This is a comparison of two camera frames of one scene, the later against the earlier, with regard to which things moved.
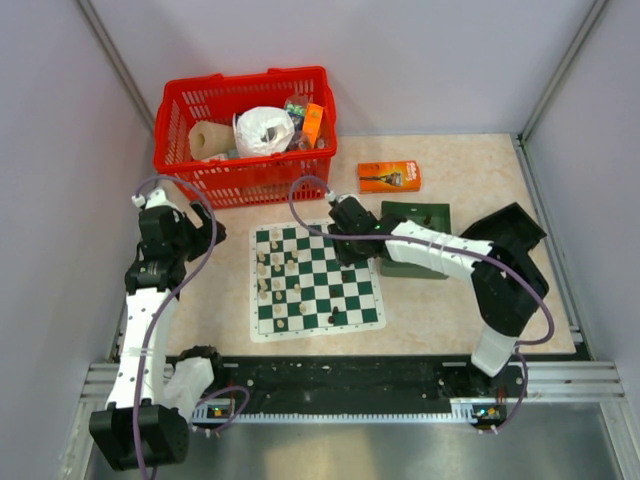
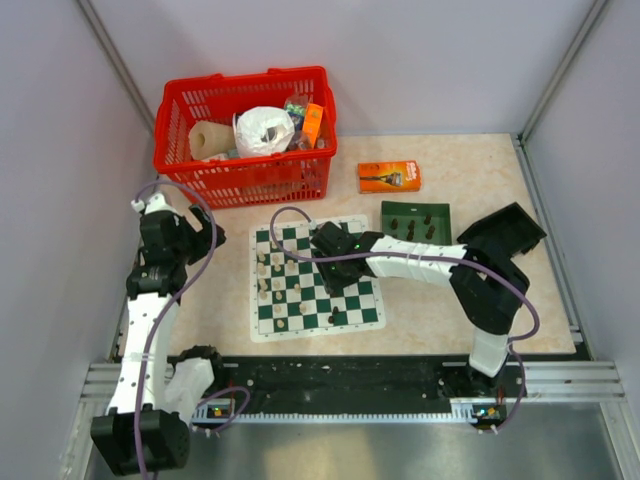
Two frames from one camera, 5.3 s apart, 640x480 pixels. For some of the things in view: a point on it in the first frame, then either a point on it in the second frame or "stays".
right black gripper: x=346 y=258 → x=332 y=284
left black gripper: x=203 y=235 stays
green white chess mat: x=299 y=286 stays
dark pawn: x=335 y=310 stays
